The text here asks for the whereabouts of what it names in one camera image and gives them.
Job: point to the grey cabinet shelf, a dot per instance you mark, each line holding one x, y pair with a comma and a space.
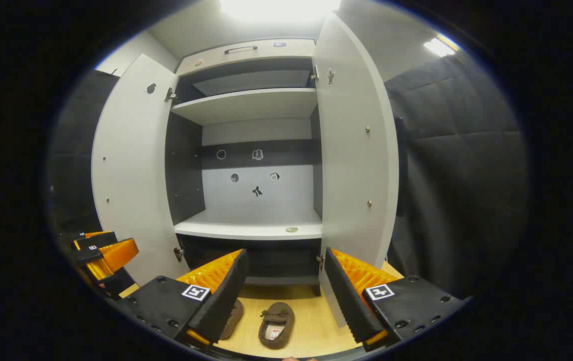
251, 81
246, 225
246, 105

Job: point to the brown fuzzy shoe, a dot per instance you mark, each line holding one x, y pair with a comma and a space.
276, 326
232, 316

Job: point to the black backdrop cloth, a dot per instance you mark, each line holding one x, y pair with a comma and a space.
466, 175

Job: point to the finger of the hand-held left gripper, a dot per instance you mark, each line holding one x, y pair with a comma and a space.
97, 239
90, 255

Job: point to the small ceiling light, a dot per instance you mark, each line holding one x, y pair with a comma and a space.
440, 46

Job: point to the grey shoe cabinet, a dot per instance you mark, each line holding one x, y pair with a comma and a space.
258, 200

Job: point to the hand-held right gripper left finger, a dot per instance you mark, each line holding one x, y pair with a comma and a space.
226, 296

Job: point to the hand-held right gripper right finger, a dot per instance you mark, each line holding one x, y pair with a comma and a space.
346, 296

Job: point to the large ceiling light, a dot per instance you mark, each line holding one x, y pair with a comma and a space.
278, 7

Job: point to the grey cabinet drawer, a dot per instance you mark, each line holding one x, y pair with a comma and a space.
266, 50

